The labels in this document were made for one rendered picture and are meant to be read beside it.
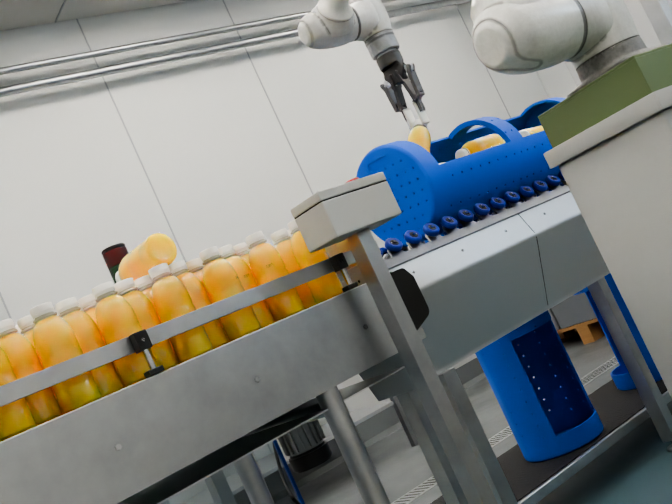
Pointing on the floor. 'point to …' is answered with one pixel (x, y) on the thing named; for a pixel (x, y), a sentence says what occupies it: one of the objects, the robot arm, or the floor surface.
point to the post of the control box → (420, 368)
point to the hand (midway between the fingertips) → (416, 116)
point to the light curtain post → (659, 18)
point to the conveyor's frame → (215, 412)
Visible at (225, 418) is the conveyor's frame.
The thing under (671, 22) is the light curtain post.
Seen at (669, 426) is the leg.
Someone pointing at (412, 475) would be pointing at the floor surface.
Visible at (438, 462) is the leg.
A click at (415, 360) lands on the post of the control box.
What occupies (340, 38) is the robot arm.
